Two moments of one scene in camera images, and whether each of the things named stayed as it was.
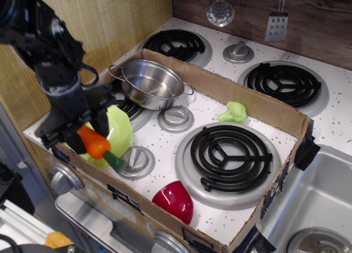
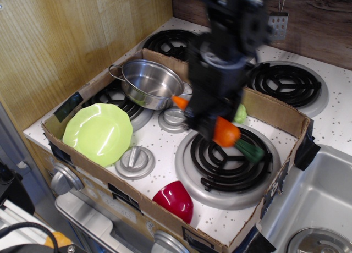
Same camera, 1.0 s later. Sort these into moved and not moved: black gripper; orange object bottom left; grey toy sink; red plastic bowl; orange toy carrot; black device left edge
Moved: orange toy carrot; black gripper
Not moved: orange object bottom left; red plastic bowl; grey toy sink; black device left edge
